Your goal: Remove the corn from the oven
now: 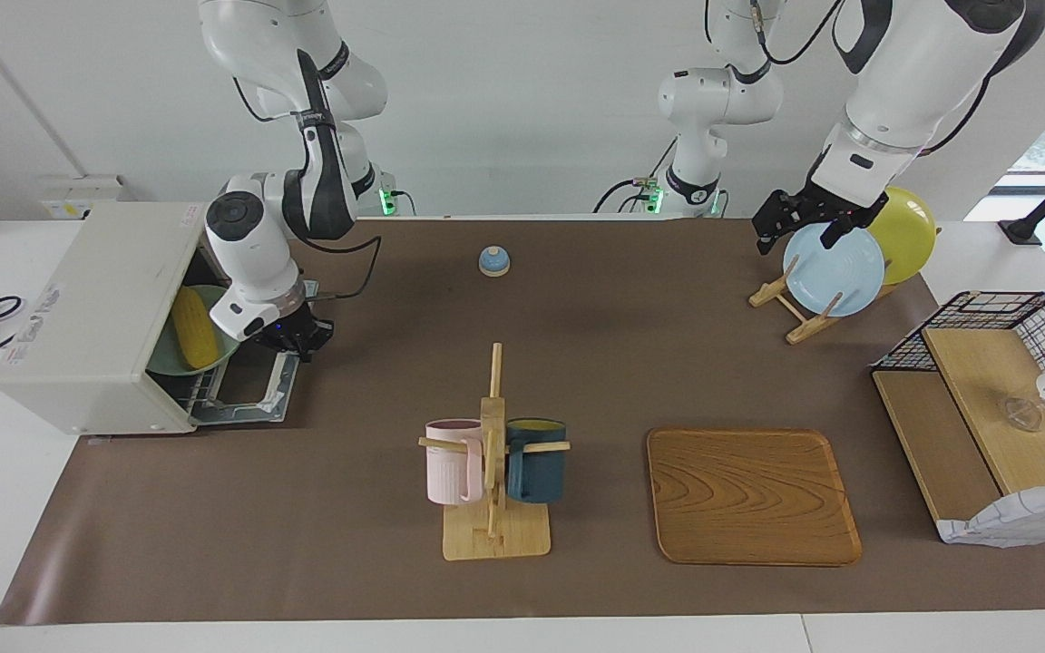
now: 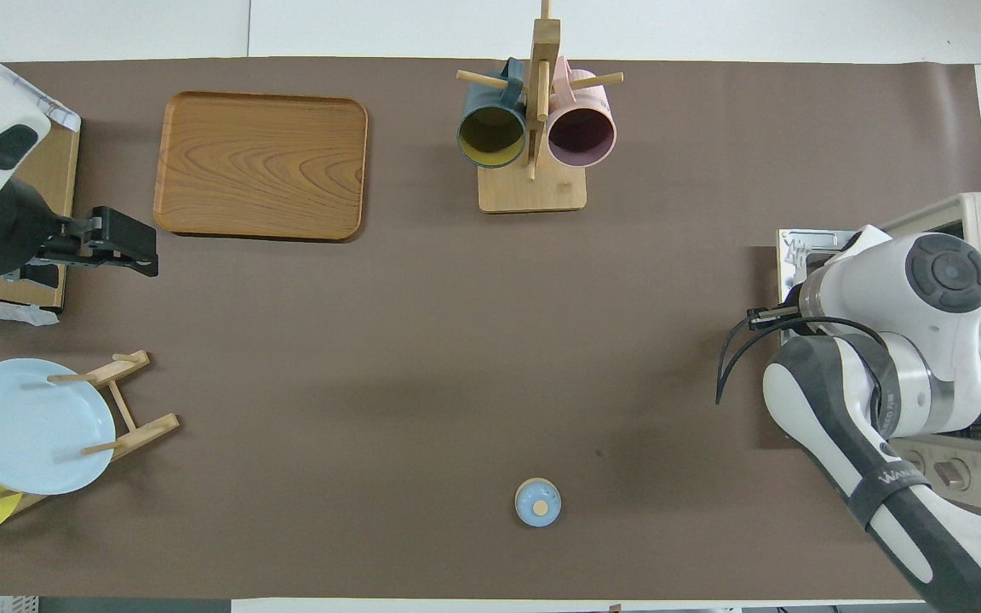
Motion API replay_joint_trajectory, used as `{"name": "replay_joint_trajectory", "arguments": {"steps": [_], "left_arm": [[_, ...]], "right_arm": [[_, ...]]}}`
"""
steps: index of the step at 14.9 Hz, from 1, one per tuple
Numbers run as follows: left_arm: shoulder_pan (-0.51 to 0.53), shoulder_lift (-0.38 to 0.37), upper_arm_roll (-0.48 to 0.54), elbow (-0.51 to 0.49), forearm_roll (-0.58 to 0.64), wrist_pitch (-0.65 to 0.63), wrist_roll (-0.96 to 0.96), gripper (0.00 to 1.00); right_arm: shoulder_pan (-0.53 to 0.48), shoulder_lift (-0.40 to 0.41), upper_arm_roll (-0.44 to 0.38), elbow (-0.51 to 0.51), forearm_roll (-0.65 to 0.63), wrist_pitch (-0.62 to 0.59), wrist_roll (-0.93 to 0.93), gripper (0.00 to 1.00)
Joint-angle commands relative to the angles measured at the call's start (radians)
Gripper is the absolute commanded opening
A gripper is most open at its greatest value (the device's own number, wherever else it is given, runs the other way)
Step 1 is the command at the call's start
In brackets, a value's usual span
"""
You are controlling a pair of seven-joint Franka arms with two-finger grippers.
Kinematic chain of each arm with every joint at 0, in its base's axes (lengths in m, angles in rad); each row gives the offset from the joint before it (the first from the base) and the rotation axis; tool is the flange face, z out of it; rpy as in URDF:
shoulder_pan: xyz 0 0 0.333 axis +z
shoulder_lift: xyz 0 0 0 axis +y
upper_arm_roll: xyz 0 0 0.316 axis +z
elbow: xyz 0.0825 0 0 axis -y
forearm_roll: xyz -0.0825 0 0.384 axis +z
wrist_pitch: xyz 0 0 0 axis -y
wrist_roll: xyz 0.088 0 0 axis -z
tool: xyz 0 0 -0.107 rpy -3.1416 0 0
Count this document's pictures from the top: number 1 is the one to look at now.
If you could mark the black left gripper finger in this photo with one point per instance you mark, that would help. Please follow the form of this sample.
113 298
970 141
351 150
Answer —
767 238
833 234

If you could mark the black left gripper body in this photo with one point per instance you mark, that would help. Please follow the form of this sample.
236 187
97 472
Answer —
799 204

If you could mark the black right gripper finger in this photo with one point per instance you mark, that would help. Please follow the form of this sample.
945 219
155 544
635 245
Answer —
310 348
327 332

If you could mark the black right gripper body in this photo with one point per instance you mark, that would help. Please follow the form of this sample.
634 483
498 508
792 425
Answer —
294 325

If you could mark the glass oven door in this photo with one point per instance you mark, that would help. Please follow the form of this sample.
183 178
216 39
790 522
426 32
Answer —
282 381

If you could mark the yellow corn cob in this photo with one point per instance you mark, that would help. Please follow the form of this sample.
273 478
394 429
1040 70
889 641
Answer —
194 328

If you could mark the pale green plate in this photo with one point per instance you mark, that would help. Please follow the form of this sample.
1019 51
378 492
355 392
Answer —
169 358

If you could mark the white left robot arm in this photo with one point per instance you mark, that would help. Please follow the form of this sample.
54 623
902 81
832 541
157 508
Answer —
903 73

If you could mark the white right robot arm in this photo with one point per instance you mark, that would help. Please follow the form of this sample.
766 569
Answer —
250 245

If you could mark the metal oven rack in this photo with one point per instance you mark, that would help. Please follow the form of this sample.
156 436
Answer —
205 390

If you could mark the beige toaster oven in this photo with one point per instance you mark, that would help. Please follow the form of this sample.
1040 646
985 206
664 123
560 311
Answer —
96 308

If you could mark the light blue plate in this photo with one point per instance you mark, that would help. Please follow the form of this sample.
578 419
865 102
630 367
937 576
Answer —
835 277

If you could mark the yellow plate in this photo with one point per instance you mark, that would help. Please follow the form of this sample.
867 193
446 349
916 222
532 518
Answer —
908 236

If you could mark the wooden plate rack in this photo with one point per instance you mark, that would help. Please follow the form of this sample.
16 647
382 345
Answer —
804 328

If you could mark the small blue call bell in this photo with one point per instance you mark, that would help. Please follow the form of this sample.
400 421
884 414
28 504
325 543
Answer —
494 262

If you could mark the pink mug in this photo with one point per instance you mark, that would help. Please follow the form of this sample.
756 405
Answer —
452 467

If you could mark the brown table mat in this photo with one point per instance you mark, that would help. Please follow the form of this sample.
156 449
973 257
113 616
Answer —
595 363

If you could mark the dark blue mug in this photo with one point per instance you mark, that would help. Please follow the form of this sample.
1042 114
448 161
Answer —
536 472

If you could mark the small clear glass object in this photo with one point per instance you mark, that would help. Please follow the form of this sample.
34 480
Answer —
1021 415

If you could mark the wooden tray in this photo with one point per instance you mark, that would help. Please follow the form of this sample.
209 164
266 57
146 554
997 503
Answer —
749 499

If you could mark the wooden mug tree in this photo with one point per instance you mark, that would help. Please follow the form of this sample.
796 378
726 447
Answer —
495 535

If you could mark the white checked cloth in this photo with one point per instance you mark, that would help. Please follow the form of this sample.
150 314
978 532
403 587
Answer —
1021 521

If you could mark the white wall box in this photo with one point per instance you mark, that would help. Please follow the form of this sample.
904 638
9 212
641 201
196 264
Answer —
60 210

